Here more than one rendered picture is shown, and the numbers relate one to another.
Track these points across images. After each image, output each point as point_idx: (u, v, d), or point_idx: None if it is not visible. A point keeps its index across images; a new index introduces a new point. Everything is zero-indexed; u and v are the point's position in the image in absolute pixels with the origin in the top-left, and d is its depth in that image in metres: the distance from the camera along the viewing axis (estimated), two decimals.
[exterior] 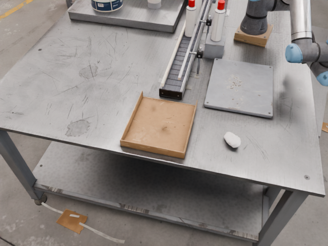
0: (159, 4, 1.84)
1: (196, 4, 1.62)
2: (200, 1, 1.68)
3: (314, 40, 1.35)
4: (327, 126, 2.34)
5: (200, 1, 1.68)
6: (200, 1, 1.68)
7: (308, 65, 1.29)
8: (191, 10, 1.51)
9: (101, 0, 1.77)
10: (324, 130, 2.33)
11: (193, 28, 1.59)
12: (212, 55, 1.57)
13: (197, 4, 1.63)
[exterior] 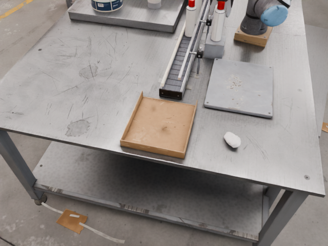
0: (159, 4, 1.84)
1: (196, 4, 1.62)
2: (200, 1, 1.68)
3: None
4: (327, 126, 2.34)
5: (200, 1, 1.68)
6: (200, 1, 1.68)
7: None
8: (191, 10, 1.51)
9: (101, 0, 1.77)
10: (324, 130, 2.33)
11: (193, 28, 1.59)
12: (212, 55, 1.57)
13: (197, 4, 1.63)
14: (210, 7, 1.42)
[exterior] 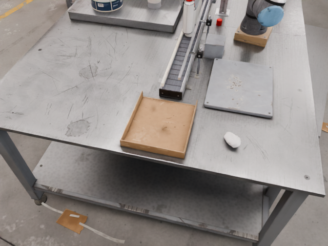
0: (159, 4, 1.84)
1: None
2: (200, 1, 1.68)
3: None
4: (327, 126, 2.34)
5: (200, 1, 1.68)
6: (200, 1, 1.68)
7: None
8: None
9: (101, 0, 1.77)
10: (324, 130, 2.33)
11: (193, 28, 1.59)
12: (212, 55, 1.57)
13: None
14: None
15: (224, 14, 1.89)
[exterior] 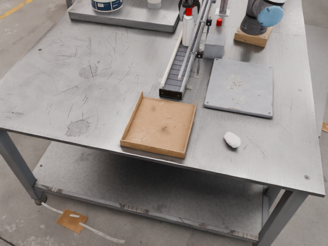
0: (159, 4, 1.84)
1: None
2: (200, 1, 1.68)
3: (195, 2, 1.40)
4: (327, 126, 2.34)
5: (200, 1, 1.68)
6: (200, 1, 1.68)
7: None
8: None
9: (101, 0, 1.77)
10: (324, 130, 2.33)
11: (193, 28, 1.59)
12: (212, 55, 1.57)
13: None
14: (179, 13, 1.47)
15: (224, 14, 1.89)
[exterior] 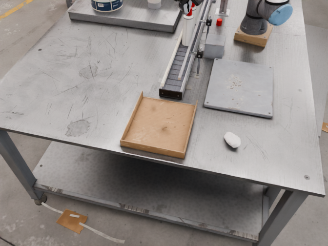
0: (159, 4, 1.84)
1: None
2: None
3: None
4: (327, 126, 2.34)
5: None
6: None
7: None
8: None
9: (101, 0, 1.77)
10: (324, 130, 2.33)
11: (193, 28, 1.59)
12: (212, 55, 1.57)
13: None
14: (185, 12, 1.37)
15: (224, 14, 1.89)
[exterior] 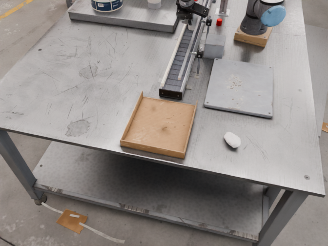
0: (159, 4, 1.84)
1: None
2: None
3: None
4: (327, 126, 2.34)
5: None
6: None
7: None
8: None
9: (101, 0, 1.77)
10: (324, 130, 2.33)
11: None
12: (212, 55, 1.57)
13: None
14: (192, 25, 1.59)
15: (224, 14, 1.89)
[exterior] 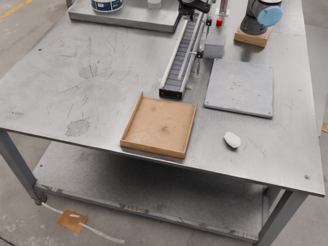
0: (159, 4, 1.84)
1: None
2: None
3: None
4: (327, 126, 2.34)
5: None
6: None
7: None
8: None
9: (101, 0, 1.77)
10: (324, 130, 2.33)
11: None
12: (212, 55, 1.57)
13: None
14: (193, 21, 1.62)
15: (224, 14, 1.89)
